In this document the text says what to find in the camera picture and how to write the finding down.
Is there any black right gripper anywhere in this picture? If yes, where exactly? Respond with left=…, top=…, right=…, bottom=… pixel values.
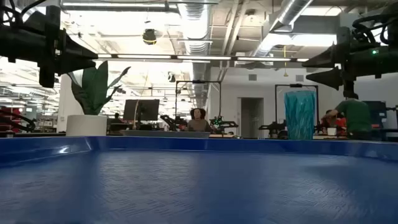
left=302, top=26, right=398, bottom=91

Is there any white round plant pot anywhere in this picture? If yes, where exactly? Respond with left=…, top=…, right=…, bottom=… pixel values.
left=65, top=114, right=108, bottom=137

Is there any black metal frame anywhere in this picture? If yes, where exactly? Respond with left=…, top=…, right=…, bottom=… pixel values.
left=175, top=80, right=222, bottom=126
left=274, top=83, right=320, bottom=132

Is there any red and black equipment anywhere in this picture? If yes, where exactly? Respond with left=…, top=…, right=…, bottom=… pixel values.
left=0, top=106, right=37, bottom=134

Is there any long ceiling light bar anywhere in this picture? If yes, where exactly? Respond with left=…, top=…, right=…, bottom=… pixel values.
left=96, top=53, right=310, bottom=64

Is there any teal translucent faceted cup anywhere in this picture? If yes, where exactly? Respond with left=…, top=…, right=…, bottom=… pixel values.
left=284, top=90, right=317, bottom=141

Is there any silver ventilation duct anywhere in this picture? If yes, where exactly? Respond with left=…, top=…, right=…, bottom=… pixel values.
left=251, top=0, right=315, bottom=58
left=176, top=0, right=216, bottom=110

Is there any blue plastic tray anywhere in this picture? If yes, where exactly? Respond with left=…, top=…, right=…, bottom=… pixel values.
left=0, top=135, right=398, bottom=224

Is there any black hanging ceiling device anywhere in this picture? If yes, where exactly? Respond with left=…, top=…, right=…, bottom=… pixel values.
left=142, top=28, right=158, bottom=46

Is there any person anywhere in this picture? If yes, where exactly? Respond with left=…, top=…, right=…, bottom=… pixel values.
left=322, top=90, right=373, bottom=141
left=186, top=107, right=213, bottom=133
left=320, top=109, right=348, bottom=136

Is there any green leafy plant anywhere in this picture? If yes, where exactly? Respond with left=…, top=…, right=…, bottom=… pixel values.
left=67, top=60, right=132, bottom=116

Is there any black computer monitor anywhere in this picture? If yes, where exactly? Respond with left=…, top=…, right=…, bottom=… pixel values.
left=123, top=99, right=160, bottom=122

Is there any dark blue monitor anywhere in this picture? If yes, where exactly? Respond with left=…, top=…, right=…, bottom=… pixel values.
left=363, top=100, right=388, bottom=129

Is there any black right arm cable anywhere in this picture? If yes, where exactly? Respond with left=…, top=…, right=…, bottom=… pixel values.
left=351, top=2, right=398, bottom=45

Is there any grey doorway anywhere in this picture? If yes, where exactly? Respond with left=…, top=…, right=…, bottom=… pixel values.
left=239, top=96, right=265, bottom=139

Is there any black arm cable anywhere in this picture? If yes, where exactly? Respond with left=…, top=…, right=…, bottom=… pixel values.
left=351, top=2, right=398, bottom=45
left=0, top=0, right=48, bottom=29

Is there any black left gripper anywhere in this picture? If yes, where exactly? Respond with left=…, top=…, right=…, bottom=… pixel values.
left=0, top=6, right=99, bottom=88

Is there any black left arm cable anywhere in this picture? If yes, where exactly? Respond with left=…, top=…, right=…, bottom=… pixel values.
left=0, top=0, right=48, bottom=29

